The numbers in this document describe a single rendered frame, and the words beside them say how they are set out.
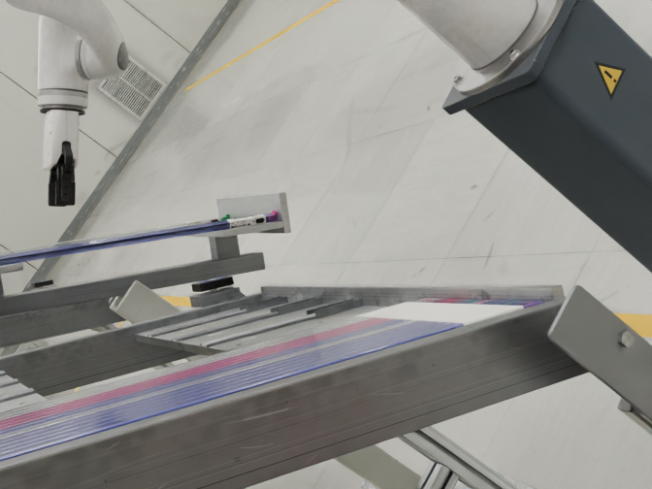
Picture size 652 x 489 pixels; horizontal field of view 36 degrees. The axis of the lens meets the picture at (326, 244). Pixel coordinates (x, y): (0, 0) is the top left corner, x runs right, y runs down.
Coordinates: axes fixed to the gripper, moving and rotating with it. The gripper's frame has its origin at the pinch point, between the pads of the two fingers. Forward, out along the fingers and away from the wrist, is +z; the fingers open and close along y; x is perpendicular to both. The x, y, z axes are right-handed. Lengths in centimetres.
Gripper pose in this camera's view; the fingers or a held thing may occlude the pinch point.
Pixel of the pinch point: (61, 200)
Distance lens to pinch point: 177.7
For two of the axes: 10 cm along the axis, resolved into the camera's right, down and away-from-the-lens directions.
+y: 3.9, 0.1, -9.2
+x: 9.2, 0.1, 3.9
